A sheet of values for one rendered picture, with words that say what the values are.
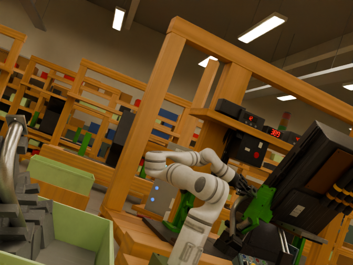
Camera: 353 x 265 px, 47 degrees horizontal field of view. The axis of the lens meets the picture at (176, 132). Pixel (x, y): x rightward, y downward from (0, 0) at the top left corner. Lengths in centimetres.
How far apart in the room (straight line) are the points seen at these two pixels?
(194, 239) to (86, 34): 1103
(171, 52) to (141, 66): 994
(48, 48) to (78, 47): 82
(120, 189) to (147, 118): 39
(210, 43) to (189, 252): 124
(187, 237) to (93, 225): 32
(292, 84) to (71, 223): 158
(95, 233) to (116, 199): 70
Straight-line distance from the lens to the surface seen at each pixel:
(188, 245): 136
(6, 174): 90
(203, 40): 223
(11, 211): 92
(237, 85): 230
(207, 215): 136
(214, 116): 210
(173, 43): 216
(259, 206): 202
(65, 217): 142
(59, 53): 1210
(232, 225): 205
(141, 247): 155
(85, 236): 143
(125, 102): 881
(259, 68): 237
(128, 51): 1212
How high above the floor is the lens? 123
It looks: 4 degrees up
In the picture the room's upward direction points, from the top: 21 degrees clockwise
